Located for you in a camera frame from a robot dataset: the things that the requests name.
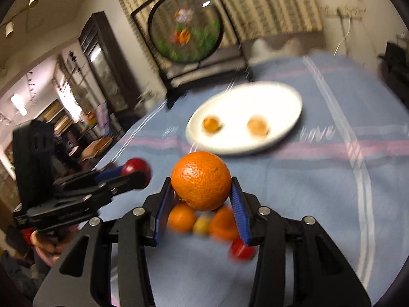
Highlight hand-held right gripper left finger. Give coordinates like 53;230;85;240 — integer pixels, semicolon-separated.
32;177;175;307

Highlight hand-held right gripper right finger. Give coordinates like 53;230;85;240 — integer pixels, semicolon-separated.
231;177;373;307

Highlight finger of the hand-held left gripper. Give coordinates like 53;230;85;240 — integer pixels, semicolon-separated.
53;166;128;188
64;170;152;200

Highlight large red plum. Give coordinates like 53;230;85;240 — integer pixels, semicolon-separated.
121;158;153;189

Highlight small orange mandarin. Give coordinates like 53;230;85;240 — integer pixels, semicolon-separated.
167;203;198;233
209;206;241;241

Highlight small red plum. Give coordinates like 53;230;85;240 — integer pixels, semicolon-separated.
228;239;257;261

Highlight large orange mandarin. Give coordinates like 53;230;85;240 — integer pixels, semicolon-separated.
171;151;231;212

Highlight white oval plate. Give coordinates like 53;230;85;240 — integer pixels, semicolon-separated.
185;81;303;157

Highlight person's left forearm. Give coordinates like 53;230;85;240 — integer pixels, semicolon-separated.
0;249;52;298

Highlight person's left hand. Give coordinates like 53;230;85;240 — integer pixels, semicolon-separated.
33;225;80;263

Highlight cardboard box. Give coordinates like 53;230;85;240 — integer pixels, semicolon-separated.
79;135;115;162

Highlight blue striped tablecloth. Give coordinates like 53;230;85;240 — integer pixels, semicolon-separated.
93;54;409;307

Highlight small yellow-orange mandarin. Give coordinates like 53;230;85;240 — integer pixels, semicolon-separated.
202;116;222;134

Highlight dark wooden cabinet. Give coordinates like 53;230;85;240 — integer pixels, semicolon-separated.
78;11;146;117

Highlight round floral table screen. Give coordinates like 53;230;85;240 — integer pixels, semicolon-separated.
130;0;254;100

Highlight striped beige curtain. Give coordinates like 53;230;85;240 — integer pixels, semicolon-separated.
108;0;324;63

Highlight black furniture piece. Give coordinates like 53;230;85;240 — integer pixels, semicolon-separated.
378;41;409;94

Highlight bright wall lamp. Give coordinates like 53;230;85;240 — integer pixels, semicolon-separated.
10;94;28;116

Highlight white wall cable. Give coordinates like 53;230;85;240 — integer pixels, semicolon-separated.
332;17;354;59

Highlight white wall power strip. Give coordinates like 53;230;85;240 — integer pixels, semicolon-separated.
334;6;366;18

